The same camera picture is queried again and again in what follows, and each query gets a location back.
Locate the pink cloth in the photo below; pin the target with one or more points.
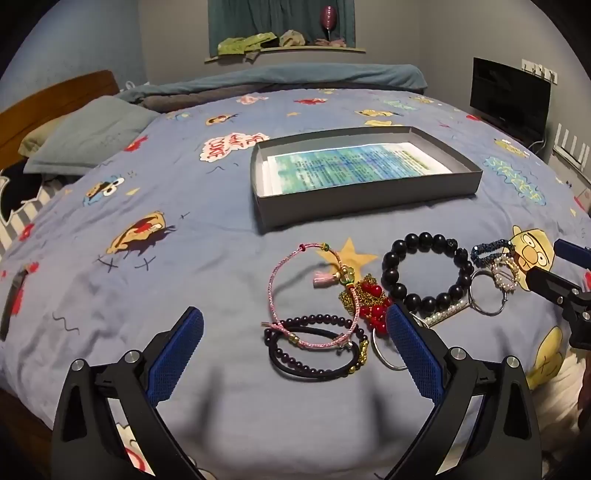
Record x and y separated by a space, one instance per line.
330 43

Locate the printed paper sheet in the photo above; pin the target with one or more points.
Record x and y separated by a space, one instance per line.
351 164

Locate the round pearl hair clip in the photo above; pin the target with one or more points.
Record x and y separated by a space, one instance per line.
501 279

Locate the wooden window shelf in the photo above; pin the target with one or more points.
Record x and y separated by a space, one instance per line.
286 50

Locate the large silver hoop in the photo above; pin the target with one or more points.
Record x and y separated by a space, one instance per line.
475 302

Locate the black monitor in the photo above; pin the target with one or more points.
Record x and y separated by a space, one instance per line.
508 99

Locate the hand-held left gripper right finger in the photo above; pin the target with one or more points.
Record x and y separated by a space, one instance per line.
413 355

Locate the beige pillow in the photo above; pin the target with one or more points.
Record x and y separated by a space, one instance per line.
32 141

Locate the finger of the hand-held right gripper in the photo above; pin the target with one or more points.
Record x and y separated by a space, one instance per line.
549 281
572 251

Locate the pearl bar hair clip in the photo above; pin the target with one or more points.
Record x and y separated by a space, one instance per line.
443 316

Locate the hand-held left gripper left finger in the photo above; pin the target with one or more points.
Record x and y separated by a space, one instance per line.
178 355

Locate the black white patterned pillow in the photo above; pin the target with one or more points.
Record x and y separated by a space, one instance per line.
23 198

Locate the beige crumpled cloth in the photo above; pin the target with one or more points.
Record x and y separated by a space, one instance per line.
291 39

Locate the pink wine glass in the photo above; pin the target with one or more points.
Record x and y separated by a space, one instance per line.
327 18

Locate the grey-blue pillow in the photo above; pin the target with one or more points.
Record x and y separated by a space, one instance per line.
92 134

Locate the wooden headboard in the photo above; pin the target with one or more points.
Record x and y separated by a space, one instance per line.
51 99

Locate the white wall hooks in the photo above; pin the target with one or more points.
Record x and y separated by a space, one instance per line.
542 71

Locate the grey cardboard box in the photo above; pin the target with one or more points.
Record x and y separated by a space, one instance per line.
369 203

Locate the green cloth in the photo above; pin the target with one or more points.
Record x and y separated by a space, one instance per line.
240 44

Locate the white rack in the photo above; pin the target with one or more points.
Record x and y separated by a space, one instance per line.
572 145

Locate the red bead gold charm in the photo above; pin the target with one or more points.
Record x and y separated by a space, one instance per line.
371 300

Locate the teal curtain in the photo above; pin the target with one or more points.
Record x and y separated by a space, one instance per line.
286 18

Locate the blue blanket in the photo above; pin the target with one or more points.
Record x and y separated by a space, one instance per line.
277 81

